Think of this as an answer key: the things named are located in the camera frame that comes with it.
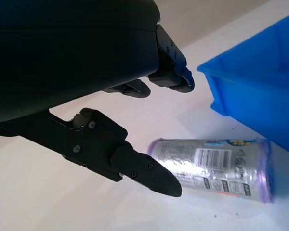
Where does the blue plastic tray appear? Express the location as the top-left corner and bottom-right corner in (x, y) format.
(197, 12), (289, 158)

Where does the silver snack packet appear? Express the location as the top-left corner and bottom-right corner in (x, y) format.
(146, 137), (275, 204)

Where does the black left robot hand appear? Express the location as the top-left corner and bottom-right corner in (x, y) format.
(0, 0), (195, 198)

